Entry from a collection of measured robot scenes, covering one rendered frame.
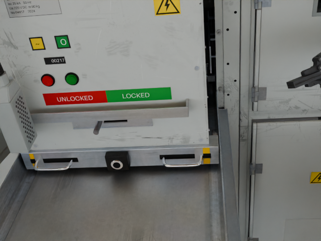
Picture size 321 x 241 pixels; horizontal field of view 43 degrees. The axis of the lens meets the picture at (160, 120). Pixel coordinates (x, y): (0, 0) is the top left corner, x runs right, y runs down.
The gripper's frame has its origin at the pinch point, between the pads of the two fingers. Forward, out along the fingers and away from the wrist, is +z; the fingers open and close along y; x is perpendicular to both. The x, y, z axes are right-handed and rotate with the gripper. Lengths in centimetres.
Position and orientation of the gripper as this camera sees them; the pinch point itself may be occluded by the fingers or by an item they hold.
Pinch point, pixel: (304, 79)
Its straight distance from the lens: 94.0
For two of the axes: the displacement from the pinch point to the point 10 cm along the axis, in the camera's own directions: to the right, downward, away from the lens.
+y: -3.4, -9.3, -1.3
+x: 2.3, 0.5, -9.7
